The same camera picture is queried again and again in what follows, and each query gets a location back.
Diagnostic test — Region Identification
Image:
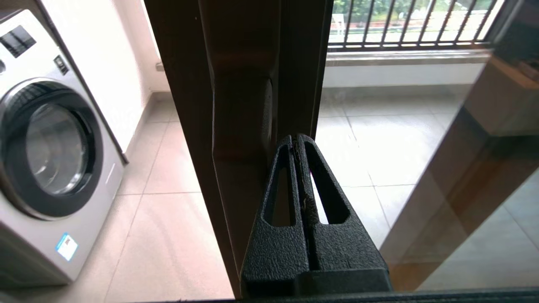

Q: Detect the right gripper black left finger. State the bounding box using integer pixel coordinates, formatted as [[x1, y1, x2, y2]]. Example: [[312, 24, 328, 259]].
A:
[[241, 135, 311, 275]]

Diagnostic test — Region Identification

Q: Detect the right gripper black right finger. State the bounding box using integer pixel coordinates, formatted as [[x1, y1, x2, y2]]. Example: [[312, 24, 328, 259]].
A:
[[296, 133, 389, 272]]

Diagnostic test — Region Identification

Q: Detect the dark door handle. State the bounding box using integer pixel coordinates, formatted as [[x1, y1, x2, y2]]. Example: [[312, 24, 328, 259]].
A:
[[211, 55, 276, 162]]

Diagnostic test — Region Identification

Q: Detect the dark framed sliding glass door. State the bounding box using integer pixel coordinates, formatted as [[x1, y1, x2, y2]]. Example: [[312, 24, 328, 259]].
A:
[[143, 0, 539, 295]]

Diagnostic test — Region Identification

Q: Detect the dark framed fixed glass panel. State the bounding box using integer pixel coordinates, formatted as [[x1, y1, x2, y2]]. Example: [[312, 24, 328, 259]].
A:
[[379, 0, 539, 291]]

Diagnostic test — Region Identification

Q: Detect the grey stone window sill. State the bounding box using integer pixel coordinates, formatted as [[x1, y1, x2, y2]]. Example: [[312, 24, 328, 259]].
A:
[[326, 50, 491, 66]]

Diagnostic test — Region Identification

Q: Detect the black metal balcony railing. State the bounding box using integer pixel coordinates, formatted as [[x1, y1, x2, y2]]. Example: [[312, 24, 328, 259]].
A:
[[328, 0, 506, 51]]

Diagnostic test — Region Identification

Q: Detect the white front-load washing machine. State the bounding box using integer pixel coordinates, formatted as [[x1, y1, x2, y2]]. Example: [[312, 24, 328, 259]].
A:
[[0, 8, 127, 287]]

